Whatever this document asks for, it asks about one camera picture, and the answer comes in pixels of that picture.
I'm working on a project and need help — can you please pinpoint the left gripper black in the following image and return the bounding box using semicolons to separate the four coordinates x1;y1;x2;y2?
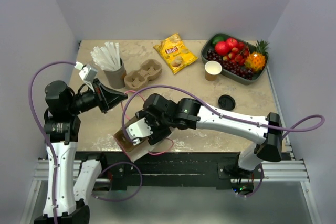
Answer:
68;77;128;114

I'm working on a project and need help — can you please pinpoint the paper bag pink white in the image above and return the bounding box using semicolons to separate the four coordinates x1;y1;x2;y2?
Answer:
112;90;174;162

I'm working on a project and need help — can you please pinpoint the black coffee cup lid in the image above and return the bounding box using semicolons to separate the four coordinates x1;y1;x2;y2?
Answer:
218;94;236;111

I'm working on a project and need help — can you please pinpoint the brown paper coffee cup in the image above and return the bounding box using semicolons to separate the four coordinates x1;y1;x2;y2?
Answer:
204;61;222;81

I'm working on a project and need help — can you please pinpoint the cardboard cup carrier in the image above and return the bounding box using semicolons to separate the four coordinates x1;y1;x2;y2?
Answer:
124;59;162;91
114;132;135;152

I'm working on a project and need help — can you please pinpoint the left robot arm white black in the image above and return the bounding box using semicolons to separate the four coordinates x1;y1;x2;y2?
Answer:
34;79;128;223

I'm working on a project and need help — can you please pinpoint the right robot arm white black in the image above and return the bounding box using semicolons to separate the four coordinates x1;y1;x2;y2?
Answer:
135;93;282;178

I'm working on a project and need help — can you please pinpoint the grey straw holder cup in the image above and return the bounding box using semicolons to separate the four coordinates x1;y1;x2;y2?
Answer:
103;59;127;89

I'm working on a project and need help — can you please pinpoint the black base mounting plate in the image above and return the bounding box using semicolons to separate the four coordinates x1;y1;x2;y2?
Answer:
75;152;264;194

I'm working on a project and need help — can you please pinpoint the yellow Lays chips bag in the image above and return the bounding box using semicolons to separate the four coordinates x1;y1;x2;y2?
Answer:
153;33;198;74

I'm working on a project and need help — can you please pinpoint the dark grape bunch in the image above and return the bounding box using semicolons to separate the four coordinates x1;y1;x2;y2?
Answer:
203;49;254;81

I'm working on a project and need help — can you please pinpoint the large red apple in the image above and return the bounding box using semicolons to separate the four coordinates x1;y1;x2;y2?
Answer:
215;41;231;56

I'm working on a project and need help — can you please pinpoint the small red apple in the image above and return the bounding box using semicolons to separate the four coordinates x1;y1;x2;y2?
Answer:
226;38;238;49

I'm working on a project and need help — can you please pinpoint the orange toy pineapple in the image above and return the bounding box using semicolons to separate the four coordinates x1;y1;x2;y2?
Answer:
245;40;269;72

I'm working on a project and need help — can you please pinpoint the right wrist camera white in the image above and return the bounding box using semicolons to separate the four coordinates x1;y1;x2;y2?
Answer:
126;118;153;145

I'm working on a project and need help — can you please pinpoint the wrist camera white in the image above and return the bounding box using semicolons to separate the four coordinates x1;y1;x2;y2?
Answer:
75;61;98;91
126;118;153;145

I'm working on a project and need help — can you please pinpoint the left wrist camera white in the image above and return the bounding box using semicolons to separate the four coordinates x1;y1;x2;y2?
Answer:
75;61;98;91

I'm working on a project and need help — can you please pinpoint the aluminium rail frame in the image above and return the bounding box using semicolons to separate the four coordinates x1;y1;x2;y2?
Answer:
22;153;309;223

